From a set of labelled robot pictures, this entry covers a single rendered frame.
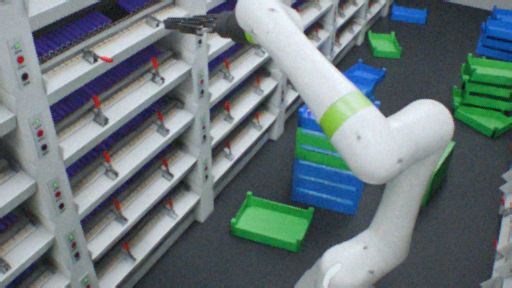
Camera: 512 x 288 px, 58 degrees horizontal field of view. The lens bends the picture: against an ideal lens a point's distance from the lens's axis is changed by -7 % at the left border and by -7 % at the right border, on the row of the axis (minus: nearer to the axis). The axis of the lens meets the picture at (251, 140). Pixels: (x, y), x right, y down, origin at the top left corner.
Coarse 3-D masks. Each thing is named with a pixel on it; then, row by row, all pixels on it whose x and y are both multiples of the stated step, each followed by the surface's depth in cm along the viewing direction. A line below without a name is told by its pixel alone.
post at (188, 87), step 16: (192, 16) 160; (176, 32) 165; (192, 48) 166; (192, 80) 172; (192, 96) 176; (208, 96) 185; (208, 112) 189; (192, 128) 185; (208, 128) 193; (192, 144) 190; (208, 144) 197; (208, 160) 201; (192, 176) 200; (208, 192) 209; (192, 208) 211; (208, 208) 214
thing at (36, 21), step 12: (24, 0) 100; (36, 0) 107; (48, 0) 109; (60, 0) 110; (72, 0) 112; (84, 0) 117; (96, 0) 121; (36, 12) 105; (48, 12) 107; (60, 12) 111; (72, 12) 115; (36, 24) 106
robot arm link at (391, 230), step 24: (408, 120) 98; (432, 120) 99; (432, 144) 99; (408, 168) 108; (432, 168) 107; (384, 192) 120; (408, 192) 112; (384, 216) 120; (408, 216) 117; (384, 240) 123; (408, 240) 124
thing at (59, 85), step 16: (160, 0) 157; (176, 0) 155; (192, 0) 154; (128, 16) 146; (160, 16) 151; (176, 16) 153; (96, 32) 136; (144, 32) 143; (160, 32) 148; (64, 48) 127; (96, 48) 131; (112, 48) 133; (128, 48) 137; (80, 64) 125; (96, 64) 127; (112, 64) 134; (48, 80) 118; (64, 80) 119; (80, 80) 124; (48, 96) 115; (64, 96) 122
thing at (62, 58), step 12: (168, 0) 154; (144, 12) 145; (156, 12) 150; (120, 24) 138; (132, 24) 142; (96, 36) 131; (108, 36) 134; (120, 36) 136; (72, 48) 125; (60, 60) 121
